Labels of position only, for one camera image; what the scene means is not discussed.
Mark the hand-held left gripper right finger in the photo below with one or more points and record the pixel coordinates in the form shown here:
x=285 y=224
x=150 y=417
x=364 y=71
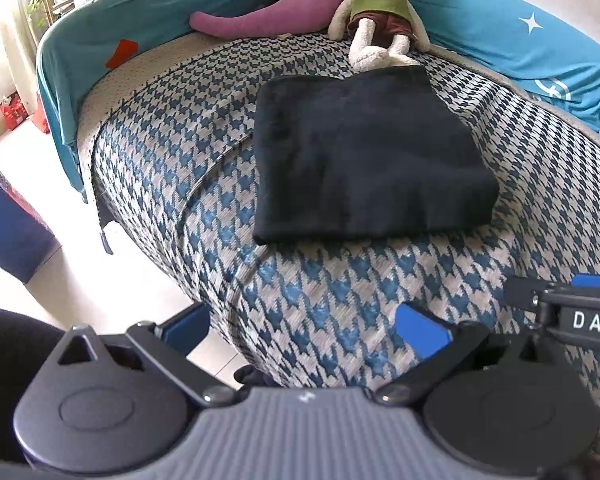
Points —
x=420 y=330

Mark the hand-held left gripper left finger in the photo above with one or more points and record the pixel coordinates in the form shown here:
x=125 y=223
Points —
x=187 y=327

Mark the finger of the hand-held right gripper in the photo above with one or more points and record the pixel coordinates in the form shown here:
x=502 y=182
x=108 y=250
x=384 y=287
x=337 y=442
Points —
x=522 y=292
x=597 y=280

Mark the black t-shirt with red print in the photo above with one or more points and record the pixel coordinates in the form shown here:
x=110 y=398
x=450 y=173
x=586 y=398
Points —
x=360 y=155

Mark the person's dark shoe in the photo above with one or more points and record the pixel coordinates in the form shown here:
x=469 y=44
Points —
x=250 y=376

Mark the houndstooth bed mat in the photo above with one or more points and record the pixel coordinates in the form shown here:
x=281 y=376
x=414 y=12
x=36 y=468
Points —
x=330 y=285

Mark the person's dark trouser leg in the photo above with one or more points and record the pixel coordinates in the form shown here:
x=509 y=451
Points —
x=10 y=360

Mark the blue storage box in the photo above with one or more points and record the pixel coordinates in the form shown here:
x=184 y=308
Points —
x=10 y=225

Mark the red package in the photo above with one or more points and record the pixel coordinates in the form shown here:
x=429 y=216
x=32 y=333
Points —
x=12 y=110
x=41 y=115

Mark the rabbit plush toy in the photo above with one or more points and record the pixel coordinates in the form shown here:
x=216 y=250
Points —
x=377 y=10

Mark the green potted plant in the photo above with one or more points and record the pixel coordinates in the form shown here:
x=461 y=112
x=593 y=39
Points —
x=35 y=10

